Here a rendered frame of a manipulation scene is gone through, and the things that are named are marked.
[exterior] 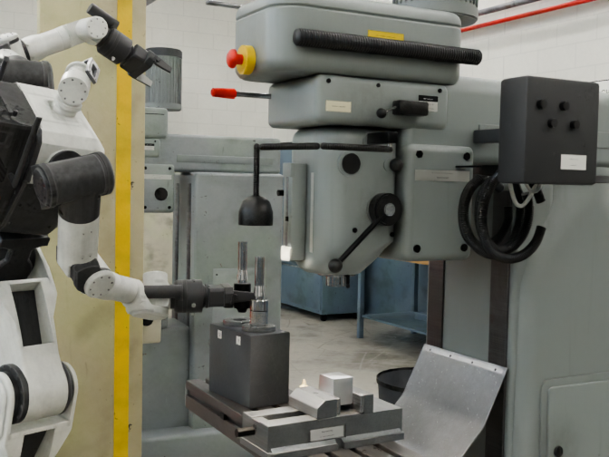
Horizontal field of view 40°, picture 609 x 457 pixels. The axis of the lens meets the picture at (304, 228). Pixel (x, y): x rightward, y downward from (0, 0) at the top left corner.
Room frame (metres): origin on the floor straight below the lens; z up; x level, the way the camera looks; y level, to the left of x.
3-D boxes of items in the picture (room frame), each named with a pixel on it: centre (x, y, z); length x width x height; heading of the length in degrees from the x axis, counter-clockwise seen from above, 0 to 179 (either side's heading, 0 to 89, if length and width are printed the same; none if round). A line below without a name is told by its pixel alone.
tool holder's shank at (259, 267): (2.15, 0.11, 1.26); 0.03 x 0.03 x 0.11
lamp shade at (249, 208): (1.73, 0.10, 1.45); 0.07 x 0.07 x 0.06
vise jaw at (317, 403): (1.81, -0.03, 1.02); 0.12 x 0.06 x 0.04; 30
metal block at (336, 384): (1.84, -0.08, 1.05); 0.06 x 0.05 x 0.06; 30
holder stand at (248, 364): (2.20, 0.14, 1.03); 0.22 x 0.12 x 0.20; 35
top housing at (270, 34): (1.86, -0.09, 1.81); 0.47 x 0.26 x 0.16; 118
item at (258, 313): (2.15, 0.11, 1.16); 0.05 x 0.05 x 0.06
